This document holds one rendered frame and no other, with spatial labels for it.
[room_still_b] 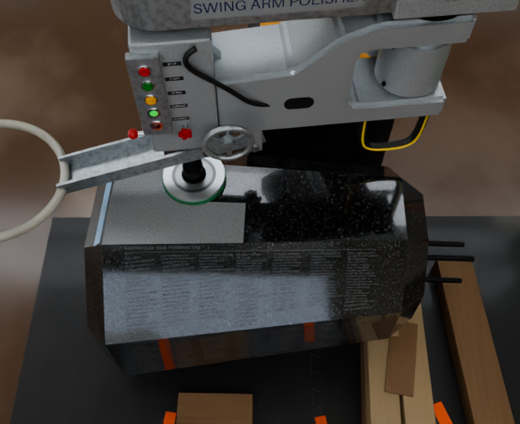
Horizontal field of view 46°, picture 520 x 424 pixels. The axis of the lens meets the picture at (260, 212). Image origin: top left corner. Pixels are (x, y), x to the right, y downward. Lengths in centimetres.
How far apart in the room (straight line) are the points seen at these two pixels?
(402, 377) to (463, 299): 53
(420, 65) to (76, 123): 226
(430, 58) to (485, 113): 197
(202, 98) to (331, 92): 35
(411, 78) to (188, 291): 97
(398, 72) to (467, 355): 141
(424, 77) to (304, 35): 35
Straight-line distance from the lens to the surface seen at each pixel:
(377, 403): 248
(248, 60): 166
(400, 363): 253
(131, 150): 205
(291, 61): 164
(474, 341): 279
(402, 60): 171
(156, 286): 204
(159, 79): 156
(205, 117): 170
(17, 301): 304
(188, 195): 205
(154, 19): 146
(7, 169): 346
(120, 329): 212
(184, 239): 199
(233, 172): 212
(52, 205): 203
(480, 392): 272
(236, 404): 253
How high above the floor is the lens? 259
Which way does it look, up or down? 58 degrees down
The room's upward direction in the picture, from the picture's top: straight up
